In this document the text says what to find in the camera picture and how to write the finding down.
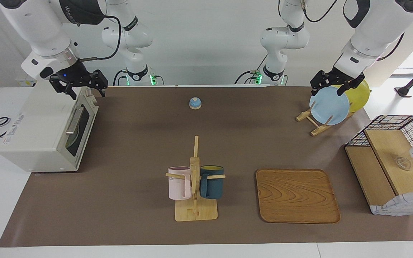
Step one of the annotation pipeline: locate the yellow plate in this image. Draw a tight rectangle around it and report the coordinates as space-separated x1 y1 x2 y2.
332 80 371 113

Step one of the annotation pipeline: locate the dark blue mug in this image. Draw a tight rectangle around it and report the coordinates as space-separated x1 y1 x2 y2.
199 165 224 200

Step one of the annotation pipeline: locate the wooden plate rack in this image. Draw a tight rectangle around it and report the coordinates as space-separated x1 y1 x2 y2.
296 101 354 137

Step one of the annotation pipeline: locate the pink mug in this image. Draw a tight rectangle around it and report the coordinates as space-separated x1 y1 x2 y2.
168 166 192 200

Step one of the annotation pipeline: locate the small clear glass cup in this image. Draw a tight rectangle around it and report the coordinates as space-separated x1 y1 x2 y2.
395 157 412 171

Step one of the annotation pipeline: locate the wooden mug rack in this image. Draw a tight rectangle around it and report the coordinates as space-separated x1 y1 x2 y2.
166 135 226 222

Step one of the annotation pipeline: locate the wire basket shelf with boards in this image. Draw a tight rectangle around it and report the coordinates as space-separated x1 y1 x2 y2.
344 115 413 216

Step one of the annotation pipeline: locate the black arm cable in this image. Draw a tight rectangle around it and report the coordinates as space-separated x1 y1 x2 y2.
300 0 405 61
79 15 122 62

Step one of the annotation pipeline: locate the glass oven door with handle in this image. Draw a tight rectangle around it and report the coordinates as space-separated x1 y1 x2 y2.
62 96 99 171

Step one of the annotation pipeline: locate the brown table mat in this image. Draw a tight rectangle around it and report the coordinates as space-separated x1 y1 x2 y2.
0 86 413 248

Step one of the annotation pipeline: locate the black base cable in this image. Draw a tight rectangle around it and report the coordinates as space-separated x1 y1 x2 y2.
113 69 128 86
234 54 269 85

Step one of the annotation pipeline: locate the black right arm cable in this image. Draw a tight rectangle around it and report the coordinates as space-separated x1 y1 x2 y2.
79 15 122 62

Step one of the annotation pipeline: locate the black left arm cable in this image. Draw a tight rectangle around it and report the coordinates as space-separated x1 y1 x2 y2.
300 0 405 61

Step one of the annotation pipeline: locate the brown wooden tray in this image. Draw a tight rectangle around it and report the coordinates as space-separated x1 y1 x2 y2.
256 168 341 224

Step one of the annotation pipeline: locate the light blue plate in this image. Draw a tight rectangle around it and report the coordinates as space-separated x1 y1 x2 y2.
309 87 350 126

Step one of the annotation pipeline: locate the beige toaster oven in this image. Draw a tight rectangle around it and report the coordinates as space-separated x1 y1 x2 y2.
0 80 99 173

